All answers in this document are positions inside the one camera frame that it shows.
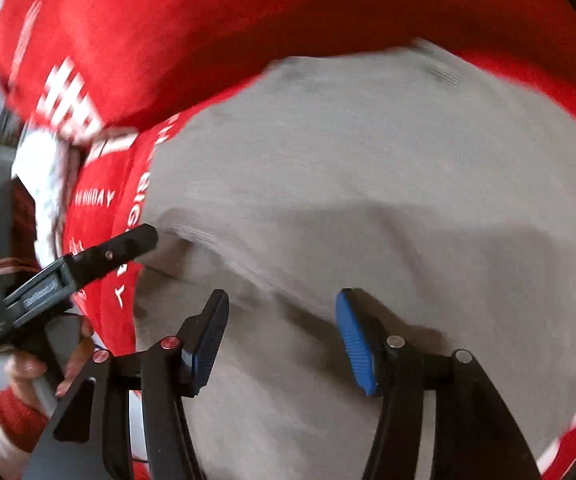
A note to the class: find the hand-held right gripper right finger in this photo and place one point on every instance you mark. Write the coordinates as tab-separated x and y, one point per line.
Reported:
356	345

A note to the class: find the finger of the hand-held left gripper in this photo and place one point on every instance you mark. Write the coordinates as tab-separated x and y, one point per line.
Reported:
113	254

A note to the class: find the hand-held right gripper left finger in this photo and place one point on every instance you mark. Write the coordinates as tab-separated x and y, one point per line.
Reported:
207	340

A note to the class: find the grey small garment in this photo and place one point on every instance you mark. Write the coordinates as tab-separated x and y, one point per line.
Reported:
367	185

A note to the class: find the person's left hand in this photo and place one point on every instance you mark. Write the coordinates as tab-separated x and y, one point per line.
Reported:
24	367

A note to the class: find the red printed blanket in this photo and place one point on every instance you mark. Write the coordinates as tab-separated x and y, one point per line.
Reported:
102	220

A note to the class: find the white fluffy cloth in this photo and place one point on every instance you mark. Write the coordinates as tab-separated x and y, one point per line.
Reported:
43	185

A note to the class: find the red printed backrest cushion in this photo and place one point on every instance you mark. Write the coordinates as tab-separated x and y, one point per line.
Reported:
208	25

